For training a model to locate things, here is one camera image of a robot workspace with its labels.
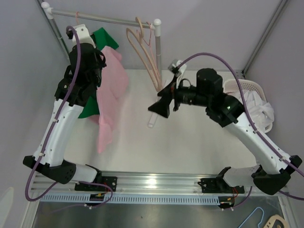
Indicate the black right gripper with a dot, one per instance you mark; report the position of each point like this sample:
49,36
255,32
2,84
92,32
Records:
162,107

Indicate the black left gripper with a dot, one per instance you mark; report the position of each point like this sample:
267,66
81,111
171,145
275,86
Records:
101,63

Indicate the green t shirt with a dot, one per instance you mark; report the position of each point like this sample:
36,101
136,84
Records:
101,39

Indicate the beige wooden hanger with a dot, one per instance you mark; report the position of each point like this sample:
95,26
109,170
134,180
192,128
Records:
136,40

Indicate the pink t shirt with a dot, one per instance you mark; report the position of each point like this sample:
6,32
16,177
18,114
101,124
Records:
113,87

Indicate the pink hanger with green shirt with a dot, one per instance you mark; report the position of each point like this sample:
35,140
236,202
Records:
76,17

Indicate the white t shirt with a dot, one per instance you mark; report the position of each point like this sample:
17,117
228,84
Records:
261,112

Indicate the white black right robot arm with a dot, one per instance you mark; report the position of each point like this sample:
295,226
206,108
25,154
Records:
273,171

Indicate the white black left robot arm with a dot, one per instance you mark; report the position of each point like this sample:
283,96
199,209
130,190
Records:
72,94

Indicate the blue hanger on floor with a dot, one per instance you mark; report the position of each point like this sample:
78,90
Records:
253,219

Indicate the wooden hanger on floor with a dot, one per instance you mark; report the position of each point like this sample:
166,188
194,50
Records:
276,221

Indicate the white perforated plastic basket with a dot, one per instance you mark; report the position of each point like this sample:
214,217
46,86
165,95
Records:
250,85

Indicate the silver white clothes rack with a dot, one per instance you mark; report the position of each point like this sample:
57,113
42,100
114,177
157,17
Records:
156,28

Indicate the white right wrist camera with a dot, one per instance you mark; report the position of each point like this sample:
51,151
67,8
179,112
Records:
177,71

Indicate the aluminium rail frame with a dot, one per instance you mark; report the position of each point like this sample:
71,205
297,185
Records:
133,183

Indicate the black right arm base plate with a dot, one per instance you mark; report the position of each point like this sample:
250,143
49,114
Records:
217,185

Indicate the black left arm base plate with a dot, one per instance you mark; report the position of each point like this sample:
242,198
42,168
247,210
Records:
98,184

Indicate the white slotted cable duct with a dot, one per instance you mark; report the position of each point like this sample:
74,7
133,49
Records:
137,199

